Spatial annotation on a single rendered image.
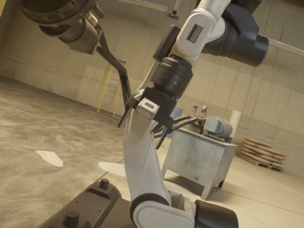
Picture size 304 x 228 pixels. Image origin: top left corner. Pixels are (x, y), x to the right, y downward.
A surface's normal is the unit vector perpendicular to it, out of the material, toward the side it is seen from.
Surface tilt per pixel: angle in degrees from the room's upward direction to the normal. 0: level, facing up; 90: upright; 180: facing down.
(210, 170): 90
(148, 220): 90
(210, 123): 90
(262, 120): 90
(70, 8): 132
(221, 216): 38
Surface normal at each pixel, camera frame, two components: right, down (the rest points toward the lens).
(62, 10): 0.29, 0.93
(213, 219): 0.14, -0.59
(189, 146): -0.49, -0.13
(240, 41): -0.18, 0.38
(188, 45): -0.07, 0.01
